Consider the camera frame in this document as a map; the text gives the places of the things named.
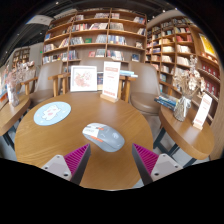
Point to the glass vase with beige flowers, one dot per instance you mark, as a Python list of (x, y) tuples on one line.
[(182, 108)]

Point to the dark book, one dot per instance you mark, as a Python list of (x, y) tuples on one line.
[(100, 80)]

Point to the distant wooden bookshelf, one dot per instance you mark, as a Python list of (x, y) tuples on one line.
[(20, 56)]

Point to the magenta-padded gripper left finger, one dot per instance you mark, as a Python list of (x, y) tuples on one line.
[(78, 159)]

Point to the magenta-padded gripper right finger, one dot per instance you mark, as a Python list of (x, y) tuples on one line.
[(145, 159)]

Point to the white sign on wooden base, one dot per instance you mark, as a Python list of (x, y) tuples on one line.
[(111, 78)]

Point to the wide wooden bookshelf unit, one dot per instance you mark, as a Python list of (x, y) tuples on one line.
[(96, 35)]

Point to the round wooden side table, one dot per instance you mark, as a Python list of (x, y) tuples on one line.
[(11, 115), (186, 135)]

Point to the round light blue mouse pad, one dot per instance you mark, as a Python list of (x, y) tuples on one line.
[(51, 113)]

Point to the stack of books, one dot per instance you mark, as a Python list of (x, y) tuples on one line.
[(166, 101)]

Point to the small white sign with stand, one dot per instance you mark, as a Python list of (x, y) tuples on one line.
[(202, 111)]

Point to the white hanging ceiling sign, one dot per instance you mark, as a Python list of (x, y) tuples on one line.
[(40, 20)]

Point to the grey computer mouse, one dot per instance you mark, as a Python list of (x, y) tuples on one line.
[(106, 137)]

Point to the brown armchair with wooden arms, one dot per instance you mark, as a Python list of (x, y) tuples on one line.
[(145, 88), (95, 62), (48, 78)]

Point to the curved wooden bookshelf unit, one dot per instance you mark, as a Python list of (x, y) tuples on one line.
[(180, 50)]

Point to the blue book display rack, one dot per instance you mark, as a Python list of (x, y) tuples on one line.
[(2, 93)]

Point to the glass vase with pink flowers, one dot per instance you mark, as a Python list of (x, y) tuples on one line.
[(14, 96)]

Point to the white framed flower picture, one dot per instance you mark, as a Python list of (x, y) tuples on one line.
[(83, 78)]

